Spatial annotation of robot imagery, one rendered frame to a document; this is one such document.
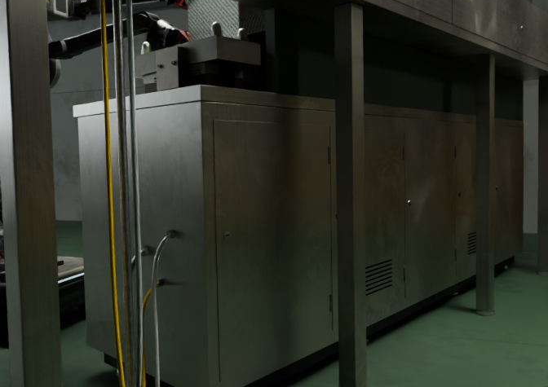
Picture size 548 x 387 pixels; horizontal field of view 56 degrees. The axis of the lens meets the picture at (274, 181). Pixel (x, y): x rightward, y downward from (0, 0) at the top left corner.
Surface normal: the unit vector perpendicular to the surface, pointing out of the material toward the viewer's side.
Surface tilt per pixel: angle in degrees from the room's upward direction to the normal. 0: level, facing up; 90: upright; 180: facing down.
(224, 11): 90
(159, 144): 90
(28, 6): 90
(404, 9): 90
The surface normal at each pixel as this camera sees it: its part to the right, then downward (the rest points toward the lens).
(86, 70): -0.32, 0.06
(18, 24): 0.74, 0.02
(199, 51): -0.67, 0.05
